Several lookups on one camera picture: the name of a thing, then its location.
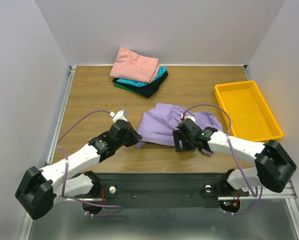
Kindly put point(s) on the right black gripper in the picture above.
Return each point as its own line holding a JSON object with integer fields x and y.
{"x": 178, "y": 142}

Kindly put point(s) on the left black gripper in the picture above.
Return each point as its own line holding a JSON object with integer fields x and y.
{"x": 135, "y": 137}

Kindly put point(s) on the purple t shirt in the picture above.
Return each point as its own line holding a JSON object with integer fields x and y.
{"x": 157, "y": 124}

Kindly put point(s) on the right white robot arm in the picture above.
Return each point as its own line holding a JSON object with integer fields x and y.
{"x": 273, "y": 167}

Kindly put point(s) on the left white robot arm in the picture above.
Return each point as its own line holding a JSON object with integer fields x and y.
{"x": 40, "y": 189}

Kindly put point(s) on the green folded t shirt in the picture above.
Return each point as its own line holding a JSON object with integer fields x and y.
{"x": 125, "y": 88}

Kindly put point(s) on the black folded t shirt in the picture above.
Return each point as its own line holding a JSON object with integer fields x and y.
{"x": 146, "y": 91}

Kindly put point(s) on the yellow plastic tray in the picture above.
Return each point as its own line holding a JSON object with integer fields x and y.
{"x": 251, "y": 116}

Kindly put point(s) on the pink folded t shirt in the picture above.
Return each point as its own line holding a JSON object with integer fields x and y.
{"x": 128, "y": 62}

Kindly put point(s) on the cyan folded t shirt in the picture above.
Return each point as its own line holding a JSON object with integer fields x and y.
{"x": 140, "y": 80}

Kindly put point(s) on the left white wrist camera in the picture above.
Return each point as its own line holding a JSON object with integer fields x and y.
{"x": 120, "y": 115}

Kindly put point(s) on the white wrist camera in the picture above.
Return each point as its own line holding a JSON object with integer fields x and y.
{"x": 188, "y": 116}
{"x": 120, "y": 115}

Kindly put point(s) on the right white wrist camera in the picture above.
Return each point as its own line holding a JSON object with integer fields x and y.
{"x": 188, "y": 116}

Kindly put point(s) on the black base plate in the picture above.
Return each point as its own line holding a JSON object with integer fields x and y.
{"x": 162, "y": 190}

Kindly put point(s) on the left aluminium rail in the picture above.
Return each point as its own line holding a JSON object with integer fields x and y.
{"x": 55, "y": 137}

